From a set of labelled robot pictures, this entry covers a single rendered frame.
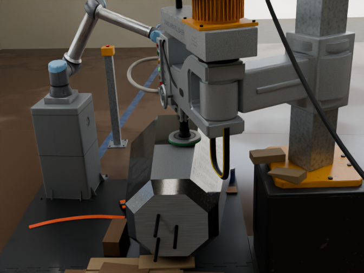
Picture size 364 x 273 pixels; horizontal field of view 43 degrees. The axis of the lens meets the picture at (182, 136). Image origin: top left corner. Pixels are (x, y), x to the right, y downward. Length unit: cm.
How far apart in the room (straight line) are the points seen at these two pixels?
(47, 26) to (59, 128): 667
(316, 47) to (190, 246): 130
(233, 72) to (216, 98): 14
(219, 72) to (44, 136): 214
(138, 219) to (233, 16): 125
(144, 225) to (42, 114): 157
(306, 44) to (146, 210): 125
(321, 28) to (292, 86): 33
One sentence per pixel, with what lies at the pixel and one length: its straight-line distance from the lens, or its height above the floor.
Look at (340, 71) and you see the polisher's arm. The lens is 257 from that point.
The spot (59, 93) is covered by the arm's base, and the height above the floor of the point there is 93.
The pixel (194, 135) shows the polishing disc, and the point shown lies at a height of 85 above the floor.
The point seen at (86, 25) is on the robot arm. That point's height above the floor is 146.
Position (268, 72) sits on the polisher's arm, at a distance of 234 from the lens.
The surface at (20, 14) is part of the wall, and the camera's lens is 1063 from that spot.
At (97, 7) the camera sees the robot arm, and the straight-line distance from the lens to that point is 362.
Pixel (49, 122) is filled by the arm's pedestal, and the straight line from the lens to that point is 390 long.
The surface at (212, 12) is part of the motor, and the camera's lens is 212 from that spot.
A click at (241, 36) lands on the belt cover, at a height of 165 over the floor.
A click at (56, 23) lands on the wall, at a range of 1034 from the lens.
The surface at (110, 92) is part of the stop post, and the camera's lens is 490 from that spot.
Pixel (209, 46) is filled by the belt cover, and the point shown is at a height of 162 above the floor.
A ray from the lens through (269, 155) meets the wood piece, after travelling 283.
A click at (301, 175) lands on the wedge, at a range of 264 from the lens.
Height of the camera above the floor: 205
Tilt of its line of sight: 23 degrees down
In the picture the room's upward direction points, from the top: 3 degrees counter-clockwise
